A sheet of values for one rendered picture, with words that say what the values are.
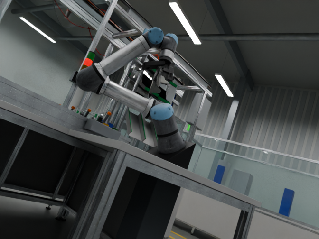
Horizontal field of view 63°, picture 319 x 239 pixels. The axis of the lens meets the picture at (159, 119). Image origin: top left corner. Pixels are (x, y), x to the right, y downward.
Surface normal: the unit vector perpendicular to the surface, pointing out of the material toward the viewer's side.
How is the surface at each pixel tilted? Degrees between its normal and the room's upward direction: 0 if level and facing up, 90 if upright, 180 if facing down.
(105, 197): 90
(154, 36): 110
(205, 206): 90
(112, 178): 90
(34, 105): 90
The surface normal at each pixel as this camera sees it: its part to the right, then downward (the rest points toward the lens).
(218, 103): -0.49, -0.36
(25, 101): 0.71, 0.11
